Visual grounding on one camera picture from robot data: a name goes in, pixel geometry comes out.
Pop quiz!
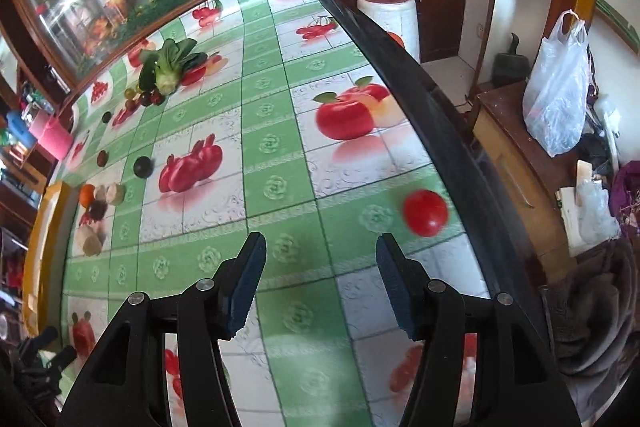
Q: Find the green bok choy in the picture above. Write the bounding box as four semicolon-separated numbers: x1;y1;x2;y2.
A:
137;38;208;94

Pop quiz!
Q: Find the dark green kettle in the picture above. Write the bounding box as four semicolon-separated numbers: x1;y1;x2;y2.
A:
492;33;531;85

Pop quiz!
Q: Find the white plastic bag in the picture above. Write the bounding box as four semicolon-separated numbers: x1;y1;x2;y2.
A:
522;9;591;158

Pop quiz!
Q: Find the grey blanket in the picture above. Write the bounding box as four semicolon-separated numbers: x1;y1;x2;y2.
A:
542;237;640;378

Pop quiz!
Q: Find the fruit print tablecloth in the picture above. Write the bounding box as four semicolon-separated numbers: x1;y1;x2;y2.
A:
60;0;493;427

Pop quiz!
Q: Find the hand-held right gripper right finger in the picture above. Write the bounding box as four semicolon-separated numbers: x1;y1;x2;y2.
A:
376;233;583;427

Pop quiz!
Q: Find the low wooden cabinet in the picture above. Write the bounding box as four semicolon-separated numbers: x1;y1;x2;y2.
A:
470;82;591;258

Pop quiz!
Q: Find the clear plastic bag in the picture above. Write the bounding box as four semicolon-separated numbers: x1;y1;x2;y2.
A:
575;179;621;243

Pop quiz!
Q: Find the purple cloth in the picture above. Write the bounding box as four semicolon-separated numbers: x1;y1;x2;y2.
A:
610;159;640;248

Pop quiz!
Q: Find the pink bottle with knit sleeve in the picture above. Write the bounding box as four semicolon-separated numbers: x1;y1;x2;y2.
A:
30;112;73;160

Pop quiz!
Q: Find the red tomato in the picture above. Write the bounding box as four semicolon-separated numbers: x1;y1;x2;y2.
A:
403;190;450;238

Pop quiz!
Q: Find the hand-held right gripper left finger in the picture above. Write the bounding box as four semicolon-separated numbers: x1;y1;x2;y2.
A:
60;232;268;427

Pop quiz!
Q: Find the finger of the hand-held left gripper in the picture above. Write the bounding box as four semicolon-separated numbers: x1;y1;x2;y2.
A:
47;346;78;383
20;326;60;358

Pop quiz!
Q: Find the brown wooden cabinet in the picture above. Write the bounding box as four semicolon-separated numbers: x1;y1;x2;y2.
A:
305;0;473;62

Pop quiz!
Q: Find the white foam stool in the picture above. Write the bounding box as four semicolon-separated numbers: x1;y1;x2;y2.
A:
357;0;422;64

